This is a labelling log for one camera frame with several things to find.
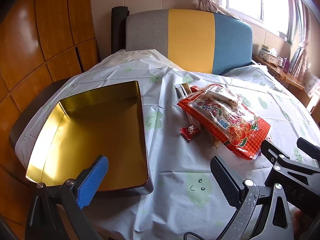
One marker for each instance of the silver white stick packet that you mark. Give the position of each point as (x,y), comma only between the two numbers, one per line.
(180,91)

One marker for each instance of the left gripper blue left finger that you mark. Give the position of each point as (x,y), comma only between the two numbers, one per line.
(89,180)

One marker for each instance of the black rolled mat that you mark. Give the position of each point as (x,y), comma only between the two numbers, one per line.
(119,15)

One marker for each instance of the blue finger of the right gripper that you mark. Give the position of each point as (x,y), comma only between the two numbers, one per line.
(271,152)
(310,149)

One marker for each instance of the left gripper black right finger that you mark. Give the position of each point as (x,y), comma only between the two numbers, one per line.
(229,181)

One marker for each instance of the grey yellow blue sofa back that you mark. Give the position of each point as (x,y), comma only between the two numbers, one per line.
(196,41)

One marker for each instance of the tissue box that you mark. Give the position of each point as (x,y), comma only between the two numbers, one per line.
(269,55)

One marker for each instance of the gold tin box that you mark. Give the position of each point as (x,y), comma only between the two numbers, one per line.
(103,121)

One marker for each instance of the small red candy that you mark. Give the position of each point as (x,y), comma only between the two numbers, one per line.
(190,131)

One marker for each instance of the wooden panel cabinet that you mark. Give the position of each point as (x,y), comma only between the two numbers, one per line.
(42,41)

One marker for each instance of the large red snack bag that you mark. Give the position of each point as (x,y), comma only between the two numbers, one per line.
(221,112)

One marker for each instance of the wooden side shelf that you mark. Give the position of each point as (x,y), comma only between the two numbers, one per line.
(279,74)

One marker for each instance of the purple small box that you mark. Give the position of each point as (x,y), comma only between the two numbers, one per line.
(286,65)

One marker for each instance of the gold stick packet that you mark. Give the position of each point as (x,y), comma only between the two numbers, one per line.
(186,88)

